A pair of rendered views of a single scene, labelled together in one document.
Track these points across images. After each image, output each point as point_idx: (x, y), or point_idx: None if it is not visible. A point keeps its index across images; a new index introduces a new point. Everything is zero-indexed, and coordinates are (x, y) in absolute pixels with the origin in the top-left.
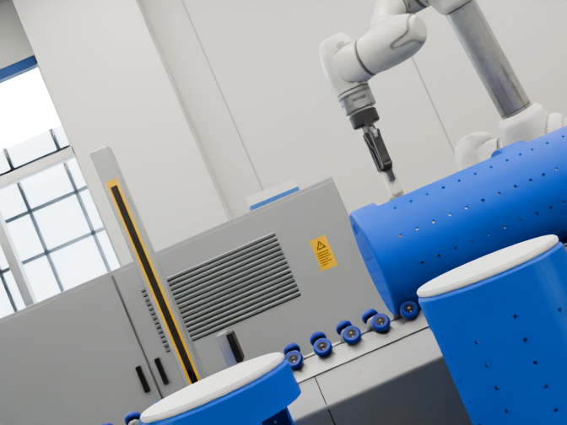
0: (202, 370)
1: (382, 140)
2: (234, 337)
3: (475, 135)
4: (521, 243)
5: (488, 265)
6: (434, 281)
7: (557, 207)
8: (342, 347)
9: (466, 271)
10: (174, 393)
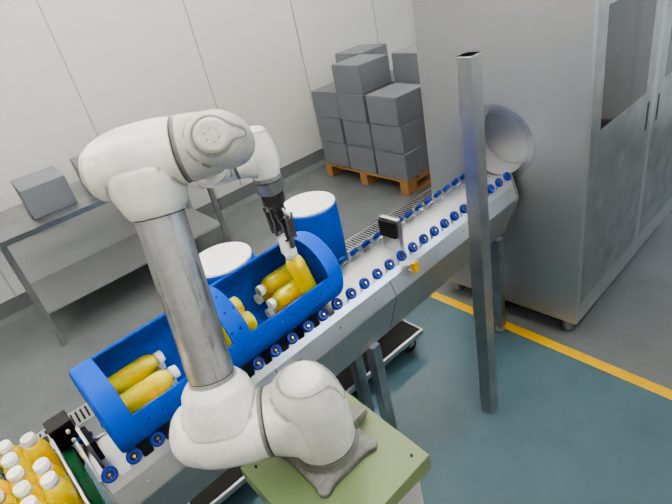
0: (474, 242)
1: (266, 216)
2: (378, 222)
3: (283, 368)
4: (208, 273)
5: (214, 253)
6: (244, 251)
7: None
8: (356, 281)
9: (227, 253)
10: (333, 199)
